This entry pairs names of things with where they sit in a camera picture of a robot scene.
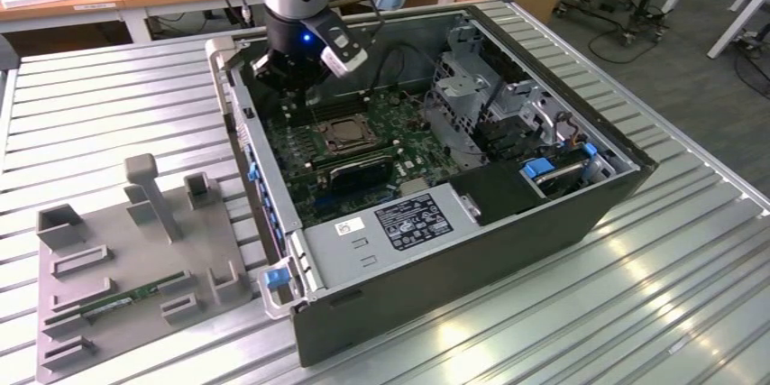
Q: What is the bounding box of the silver CPU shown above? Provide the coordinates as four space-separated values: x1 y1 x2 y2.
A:
331 121 370 142

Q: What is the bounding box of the CPU socket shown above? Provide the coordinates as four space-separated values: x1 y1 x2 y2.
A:
317 115 392 158

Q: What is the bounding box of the green RAM stick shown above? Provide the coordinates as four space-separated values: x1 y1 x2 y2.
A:
78 272 186 319
310 150 394 168

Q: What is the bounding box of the graphics card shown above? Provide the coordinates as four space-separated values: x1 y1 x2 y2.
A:
327 152 398 196

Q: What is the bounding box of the metal drive cage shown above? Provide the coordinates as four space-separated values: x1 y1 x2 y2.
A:
430 19 508 166

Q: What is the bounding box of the green motherboard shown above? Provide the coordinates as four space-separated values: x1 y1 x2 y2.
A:
263 87 465 229

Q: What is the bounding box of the black disk bay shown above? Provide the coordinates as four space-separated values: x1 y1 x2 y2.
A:
474 115 538 161

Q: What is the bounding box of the grey power supply unit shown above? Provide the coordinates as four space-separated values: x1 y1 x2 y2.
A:
298 184 484 292

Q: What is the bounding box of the blue disk carrier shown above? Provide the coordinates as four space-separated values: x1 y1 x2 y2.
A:
521 157 589 200

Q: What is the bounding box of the grey parts rack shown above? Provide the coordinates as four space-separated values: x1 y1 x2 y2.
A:
34 153 255 384

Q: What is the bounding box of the black PC case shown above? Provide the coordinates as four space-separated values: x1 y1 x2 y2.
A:
203 0 657 368

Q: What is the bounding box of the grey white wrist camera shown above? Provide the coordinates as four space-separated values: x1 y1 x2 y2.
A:
299 14 370 78

